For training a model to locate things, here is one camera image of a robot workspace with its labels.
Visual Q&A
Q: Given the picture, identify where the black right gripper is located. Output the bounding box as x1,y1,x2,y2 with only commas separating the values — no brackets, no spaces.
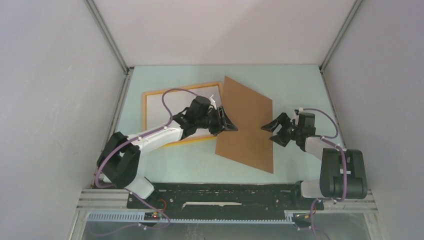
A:
260,112,301,148

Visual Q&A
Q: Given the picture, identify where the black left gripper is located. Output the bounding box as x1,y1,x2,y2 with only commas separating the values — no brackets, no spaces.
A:
195,106,237,137

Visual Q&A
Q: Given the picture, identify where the brown cardboard backing board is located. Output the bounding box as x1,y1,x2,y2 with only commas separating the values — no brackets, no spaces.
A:
215,76,274,174

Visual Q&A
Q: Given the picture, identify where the orange wooden picture frame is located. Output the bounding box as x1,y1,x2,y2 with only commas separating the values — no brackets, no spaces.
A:
142,81,225,149

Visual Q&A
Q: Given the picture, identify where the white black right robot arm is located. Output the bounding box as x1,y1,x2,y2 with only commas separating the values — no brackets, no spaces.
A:
261,108,369,209

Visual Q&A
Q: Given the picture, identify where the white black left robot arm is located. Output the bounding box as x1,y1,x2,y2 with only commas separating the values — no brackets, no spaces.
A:
95,96,238,208

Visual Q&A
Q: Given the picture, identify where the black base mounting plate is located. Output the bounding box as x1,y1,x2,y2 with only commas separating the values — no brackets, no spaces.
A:
146,182,324,221

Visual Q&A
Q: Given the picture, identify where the small electronics board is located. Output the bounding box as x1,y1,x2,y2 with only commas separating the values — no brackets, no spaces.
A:
143,212,162,221

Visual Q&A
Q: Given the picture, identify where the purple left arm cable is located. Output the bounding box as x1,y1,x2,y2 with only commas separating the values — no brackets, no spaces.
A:
94,88,200,231

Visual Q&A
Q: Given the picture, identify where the right aluminium corner post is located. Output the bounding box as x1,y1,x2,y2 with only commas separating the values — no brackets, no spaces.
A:
319,0,365,74

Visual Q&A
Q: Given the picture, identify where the aluminium corner post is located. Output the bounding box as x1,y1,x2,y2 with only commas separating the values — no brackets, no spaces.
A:
83,0,130,74
319,0,365,74

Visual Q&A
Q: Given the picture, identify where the aluminium rail front frame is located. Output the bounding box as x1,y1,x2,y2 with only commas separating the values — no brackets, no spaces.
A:
68,183,387,240

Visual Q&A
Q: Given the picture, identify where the left aluminium corner post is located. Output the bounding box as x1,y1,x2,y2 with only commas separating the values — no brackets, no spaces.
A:
83,0,130,74

